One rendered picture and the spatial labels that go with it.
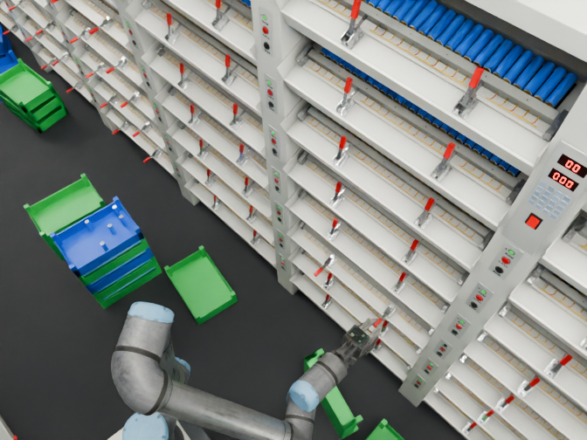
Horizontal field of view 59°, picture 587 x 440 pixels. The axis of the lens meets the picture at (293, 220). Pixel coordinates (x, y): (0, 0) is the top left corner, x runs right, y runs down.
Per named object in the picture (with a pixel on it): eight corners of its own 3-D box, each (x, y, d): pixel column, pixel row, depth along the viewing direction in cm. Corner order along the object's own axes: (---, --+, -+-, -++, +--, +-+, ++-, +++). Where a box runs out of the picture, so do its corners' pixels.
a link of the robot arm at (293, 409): (281, 418, 164) (288, 411, 153) (287, 382, 170) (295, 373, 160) (310, 425, 165) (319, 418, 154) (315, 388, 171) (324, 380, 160)
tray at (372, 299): (424, 350, 171) (422, 349, 162) (293, 239, 195) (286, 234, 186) (462, 303, 172) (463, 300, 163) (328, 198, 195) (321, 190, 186)
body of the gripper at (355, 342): (375, 338, 159) (348, 364, 153) (369, 349, 165) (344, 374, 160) (355, 321, 162) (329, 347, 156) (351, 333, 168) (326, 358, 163)
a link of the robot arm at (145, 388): (108, 398, 117) (317, 466, 151) (127, 345, 124) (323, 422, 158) (87, 401, 125) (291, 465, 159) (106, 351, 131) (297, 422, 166)
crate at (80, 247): (78, 278, 206) (70, 269, 199) (57, 244, 214) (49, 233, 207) (144, 237, 215) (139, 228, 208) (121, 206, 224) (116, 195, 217)
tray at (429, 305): (436, 330, 155) (434, 326, 142) (292, 212, 178) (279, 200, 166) (479, 278, 155) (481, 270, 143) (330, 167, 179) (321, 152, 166)
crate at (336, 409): (341, 440, 202) (358, 429, 204) (344, 430, 185) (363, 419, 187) (303, 372, 216) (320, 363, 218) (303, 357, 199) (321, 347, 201)
